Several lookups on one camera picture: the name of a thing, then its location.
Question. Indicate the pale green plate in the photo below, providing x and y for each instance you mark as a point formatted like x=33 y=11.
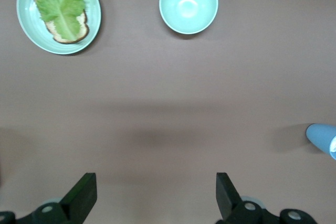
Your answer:
x=29 y=30

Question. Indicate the green lettuce leaf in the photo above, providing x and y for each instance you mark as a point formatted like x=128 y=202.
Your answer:
x=60 y=6

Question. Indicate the brown table cover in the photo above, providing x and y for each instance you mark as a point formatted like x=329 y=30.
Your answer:
x=168 y=77

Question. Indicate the blue cup with white inside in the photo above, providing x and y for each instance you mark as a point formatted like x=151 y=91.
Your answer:
x=320 y=138

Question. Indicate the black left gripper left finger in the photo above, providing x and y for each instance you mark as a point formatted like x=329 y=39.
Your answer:
x=81 y=197

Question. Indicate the pale green bowl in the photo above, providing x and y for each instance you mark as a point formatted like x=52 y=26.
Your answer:
x=188 y=2

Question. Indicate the toasted bread slice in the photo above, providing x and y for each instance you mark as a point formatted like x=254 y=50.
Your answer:
x=81 y=31

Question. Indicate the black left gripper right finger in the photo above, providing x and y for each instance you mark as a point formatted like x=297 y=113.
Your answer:
x=231 y=203

